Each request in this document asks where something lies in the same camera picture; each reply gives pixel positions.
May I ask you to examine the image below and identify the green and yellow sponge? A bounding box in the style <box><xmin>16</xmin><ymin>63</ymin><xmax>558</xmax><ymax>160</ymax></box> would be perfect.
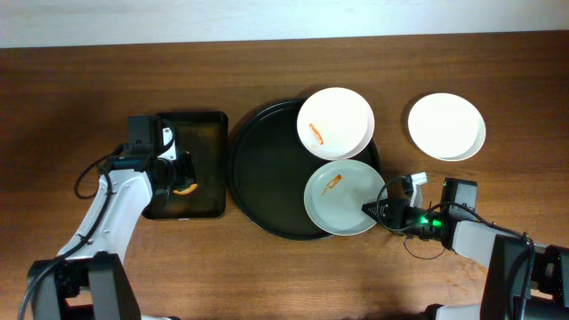
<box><xmin>173</xmin><ymin>183</ymin><xmax>198</xmax><ymax>196</ymax></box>

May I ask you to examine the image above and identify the grey plate with sauce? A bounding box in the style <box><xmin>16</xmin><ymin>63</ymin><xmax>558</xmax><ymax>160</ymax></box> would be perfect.
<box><xmin>303</xmin><ymin>160</ymin><xmax>385</xmax><ymax>236</ymax></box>

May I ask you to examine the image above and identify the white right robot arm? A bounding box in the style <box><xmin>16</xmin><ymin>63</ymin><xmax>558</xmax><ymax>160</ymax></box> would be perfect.
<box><xmin>361</xmin><ymin>173</ymin><xmax>568</xmax><ymax>320</ymax></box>

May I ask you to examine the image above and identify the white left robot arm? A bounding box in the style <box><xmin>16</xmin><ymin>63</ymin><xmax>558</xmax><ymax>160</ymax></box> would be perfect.
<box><xmin>18</xmin><ymin>120</ymin><xmax>198</xmax><ymax>319</ymax></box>

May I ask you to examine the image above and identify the black rectangular tray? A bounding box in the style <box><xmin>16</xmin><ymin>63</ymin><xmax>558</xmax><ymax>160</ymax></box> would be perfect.
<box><xmin>142</xmin><ymin>111</ymin><xmax>228</xmax><ymax>220</ymax></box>

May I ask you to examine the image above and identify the black round tray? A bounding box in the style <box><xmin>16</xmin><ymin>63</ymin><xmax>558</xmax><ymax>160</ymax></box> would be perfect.
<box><xmin>227</xmin><ymin>98</ymin><xmax>381</xmax><ymax>241</ymax></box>

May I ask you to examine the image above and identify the pinkish white plate with sauce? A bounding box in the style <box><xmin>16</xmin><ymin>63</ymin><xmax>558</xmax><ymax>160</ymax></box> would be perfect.
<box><xmin>296</xmin><ymin>87</ymin><xmax>374</xmax><ymax>161</ymax></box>

